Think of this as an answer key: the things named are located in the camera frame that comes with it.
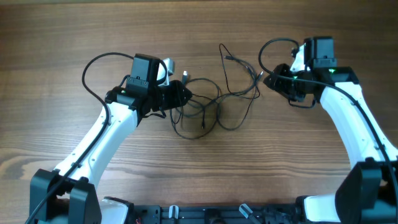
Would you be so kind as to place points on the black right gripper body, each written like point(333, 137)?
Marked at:
point(293, 88)

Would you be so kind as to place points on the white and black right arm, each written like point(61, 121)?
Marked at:
point(368, 193)

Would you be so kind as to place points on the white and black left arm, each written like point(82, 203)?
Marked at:
point(67, 194)

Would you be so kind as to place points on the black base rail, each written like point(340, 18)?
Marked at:
point(266, 214)

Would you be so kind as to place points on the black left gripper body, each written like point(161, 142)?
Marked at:
point(166, 96)

